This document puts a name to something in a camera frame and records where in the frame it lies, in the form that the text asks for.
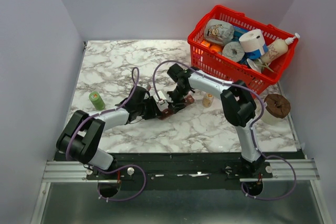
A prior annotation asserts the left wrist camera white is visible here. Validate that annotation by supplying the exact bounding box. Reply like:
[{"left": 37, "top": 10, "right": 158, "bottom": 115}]
[{"left": 153, "top": 91, "right": 172, "bottom": 112}]

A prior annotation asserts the grey printed snack bag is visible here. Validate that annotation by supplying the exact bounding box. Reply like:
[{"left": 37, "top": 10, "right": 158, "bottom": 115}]
[{"left": 204, "top": 19, "right": 235, "bottom": 46}]

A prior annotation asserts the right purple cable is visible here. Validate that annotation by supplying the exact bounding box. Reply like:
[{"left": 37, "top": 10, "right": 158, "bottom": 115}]
[{"left": 152, "top": 60, "right": 297, "bottom": 200}]

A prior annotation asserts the aluminium rail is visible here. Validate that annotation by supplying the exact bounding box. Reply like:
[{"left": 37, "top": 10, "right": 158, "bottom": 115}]
[{"left": 43, "top": 159, "right": 320, "bottom": 183}]

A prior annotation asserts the grey wrapped toilet roll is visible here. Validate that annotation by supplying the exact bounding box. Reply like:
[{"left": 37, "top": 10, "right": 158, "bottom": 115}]
[{"left": 222, "top": 41, "right": 245, "bottom": 62}]

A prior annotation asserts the orange fruit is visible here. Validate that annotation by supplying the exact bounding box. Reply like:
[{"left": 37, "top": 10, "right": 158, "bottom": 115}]
[{"left": 209, "top": 45, "right": 223, "bottom": 55}]

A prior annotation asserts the orange box in basket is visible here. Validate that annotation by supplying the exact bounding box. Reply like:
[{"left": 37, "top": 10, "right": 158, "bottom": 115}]
[{"left": 201, "top": 40, "right": 212, "bottom": 48}]

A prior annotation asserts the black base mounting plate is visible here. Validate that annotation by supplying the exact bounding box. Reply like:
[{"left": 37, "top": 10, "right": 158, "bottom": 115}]
[{"left": 80, "top": 152, "right": 303, "bottom": 196}]

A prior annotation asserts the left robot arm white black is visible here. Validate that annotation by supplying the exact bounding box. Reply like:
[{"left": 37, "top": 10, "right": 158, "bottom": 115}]
[{"left": 56, "top": 86, "right": 173, "bottom": 179}]

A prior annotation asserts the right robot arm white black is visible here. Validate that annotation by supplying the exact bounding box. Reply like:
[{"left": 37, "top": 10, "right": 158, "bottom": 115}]
[{"left": 167, "top": 63, "right": 265, "bottom": 178}]

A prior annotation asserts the cream lotion pump bottle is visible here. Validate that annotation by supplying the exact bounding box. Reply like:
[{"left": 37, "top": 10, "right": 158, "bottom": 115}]
[{"left": 260, "top": 33, "right": 300, "bottom": 65}]

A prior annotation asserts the red plastic shopping basket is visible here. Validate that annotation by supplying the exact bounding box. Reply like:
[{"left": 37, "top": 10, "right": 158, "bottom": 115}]
[{"left": 187, "top": 5, "right": 299, "bottom": 94}]

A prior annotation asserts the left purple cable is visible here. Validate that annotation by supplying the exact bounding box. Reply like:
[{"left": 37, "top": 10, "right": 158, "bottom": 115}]
[{"left": 65, "top": 66, "right": 148, "bottom": 202}]

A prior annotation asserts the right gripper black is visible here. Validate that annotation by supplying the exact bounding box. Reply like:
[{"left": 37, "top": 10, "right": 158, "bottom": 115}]
[{"left": 163, "top": 86, "right": 190, "bottom": 114}]

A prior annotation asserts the clear pill bottle orange label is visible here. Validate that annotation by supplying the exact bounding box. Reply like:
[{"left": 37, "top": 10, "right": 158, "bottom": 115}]
[{"left": 202, "top": 93, "right": 214, "bottom": 108}]

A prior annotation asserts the white toilet paper roll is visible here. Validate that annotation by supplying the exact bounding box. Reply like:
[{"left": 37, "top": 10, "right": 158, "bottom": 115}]
[{"left": 239, "top": 29, "right": 267, "bottom": 54}]

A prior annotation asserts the purple cable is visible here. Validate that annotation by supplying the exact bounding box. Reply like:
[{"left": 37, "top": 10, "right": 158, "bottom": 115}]
[
  {"left": 65, "top": 66, "right": 148, "bottom": 202},
  {"left": 152, "top": 60, "right": 297, "bottom": 200}
]

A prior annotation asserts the green pill bottle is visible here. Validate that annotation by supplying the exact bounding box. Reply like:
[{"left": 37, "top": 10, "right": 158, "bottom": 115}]
[{"left": 89, "top": 91, "right": 106, "bottom": 111}]

